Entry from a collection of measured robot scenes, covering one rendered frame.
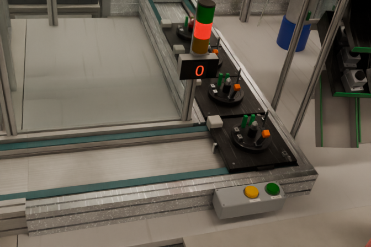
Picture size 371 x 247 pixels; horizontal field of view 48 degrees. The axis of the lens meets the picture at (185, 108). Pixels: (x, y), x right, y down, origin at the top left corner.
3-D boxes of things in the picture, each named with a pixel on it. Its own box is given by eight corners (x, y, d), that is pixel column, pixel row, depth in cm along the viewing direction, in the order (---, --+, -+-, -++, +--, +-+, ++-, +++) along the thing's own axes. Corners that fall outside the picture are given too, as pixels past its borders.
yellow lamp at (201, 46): (209, 53, 126) (212, 39, 123) (194, 54, 124) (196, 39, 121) (204, 45, 129) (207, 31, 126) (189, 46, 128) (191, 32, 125)
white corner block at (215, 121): (221, 131, 146) (223, 122, 143) (209, 132, 145) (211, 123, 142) (217, 123, 149) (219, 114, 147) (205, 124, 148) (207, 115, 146)
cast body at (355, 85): (359, 94, 130) (371, 83, 124) (346, 95, 129) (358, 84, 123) (350, 71, 134) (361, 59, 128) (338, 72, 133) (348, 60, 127)
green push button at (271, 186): (280, 196, 125) (281, 191, 124) (268, 197, 124) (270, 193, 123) (274, 186, 128) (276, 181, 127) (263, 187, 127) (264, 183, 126)
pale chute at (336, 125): (351, 148, 141) (358, 148, 137) (315, 147, 139) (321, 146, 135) (349, 67, 145) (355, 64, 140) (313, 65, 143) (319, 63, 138)
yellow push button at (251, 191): (259, 198, 123) (260, 194, 122) (247, 200, 122) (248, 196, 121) (254, 188, 126) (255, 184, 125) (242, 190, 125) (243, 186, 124)
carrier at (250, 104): (264, 116, 156) (272, 89, 148) (204, 121, 149) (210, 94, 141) (240, 80, 174) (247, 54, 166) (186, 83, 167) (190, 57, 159)
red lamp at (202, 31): (212, 39, 123) (215, 24, 120) (196, 39, 121) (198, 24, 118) (207, 31, 126) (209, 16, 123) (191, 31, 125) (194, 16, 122)
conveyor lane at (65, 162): (288, 182, 143) (296, 162, 136) (29, 219, 119) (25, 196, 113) (255, 128, 164) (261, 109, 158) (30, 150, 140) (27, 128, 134)
